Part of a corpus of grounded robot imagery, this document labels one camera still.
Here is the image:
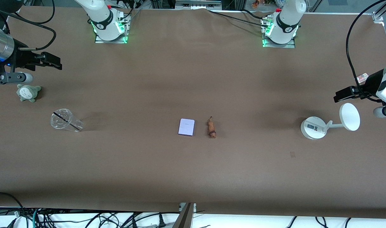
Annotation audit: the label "brown lion statue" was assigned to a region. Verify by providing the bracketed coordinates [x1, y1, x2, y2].
[207, 116, 217, 139]

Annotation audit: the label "small white card box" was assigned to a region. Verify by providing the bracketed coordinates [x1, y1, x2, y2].
[178, 118, 196, 136]

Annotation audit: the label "grey green plush toy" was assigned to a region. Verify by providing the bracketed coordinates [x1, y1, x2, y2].
[16, 84, 42, 103]

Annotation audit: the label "white round-base desk lamp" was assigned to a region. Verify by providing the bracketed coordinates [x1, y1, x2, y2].
[300, 103, 361, 140]

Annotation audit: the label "black drinking straw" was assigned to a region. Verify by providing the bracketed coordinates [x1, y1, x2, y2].
[53, 112, 80, 132]

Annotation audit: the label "clear plastic cup with lid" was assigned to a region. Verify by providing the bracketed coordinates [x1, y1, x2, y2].
[50, 108, 84, 132]

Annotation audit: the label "colourful background toys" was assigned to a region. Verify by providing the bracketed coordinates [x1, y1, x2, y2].
[252, 0, 287, 9]

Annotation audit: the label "brown table cover sheet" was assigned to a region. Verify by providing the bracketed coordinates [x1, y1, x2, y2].
[0, 6, 386, 219]

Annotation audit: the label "grey background device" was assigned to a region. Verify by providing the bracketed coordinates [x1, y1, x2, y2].
[175, 0, 222, 10]

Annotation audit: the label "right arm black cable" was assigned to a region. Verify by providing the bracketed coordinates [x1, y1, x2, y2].
[0, 0, 57, 51]

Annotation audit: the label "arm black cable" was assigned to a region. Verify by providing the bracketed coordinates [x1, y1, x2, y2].
[345, 0, 386, 103]
[0, 0, 57, 51]

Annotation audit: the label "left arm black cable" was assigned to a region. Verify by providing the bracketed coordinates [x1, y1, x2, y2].
[345, 0, 386, 103]

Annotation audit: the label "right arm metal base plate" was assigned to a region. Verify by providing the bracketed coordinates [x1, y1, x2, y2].
[94, 11, 129, 44]

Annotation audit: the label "aluminium frame corner profile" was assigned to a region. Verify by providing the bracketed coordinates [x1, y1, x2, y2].
[372, 0, 386, 24]

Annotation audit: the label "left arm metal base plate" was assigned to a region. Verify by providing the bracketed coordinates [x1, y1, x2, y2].
[262, 16, 296, 49]

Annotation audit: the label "short black table cable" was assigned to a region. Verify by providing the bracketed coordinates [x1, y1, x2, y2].
[242, 9, 267, 19]

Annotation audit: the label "long black table cable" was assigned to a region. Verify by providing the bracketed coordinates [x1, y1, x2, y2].
[208, 10, 265, 28]

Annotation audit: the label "black looped floor cable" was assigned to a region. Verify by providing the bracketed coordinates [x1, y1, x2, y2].
[0, 191, 26, 228]

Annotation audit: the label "black cable with plug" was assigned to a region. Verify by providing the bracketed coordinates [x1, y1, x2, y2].
[130, 212, 167, 228]

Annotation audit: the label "aluminium frame post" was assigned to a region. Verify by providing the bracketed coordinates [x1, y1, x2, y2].
[173, 203, 197, 228]

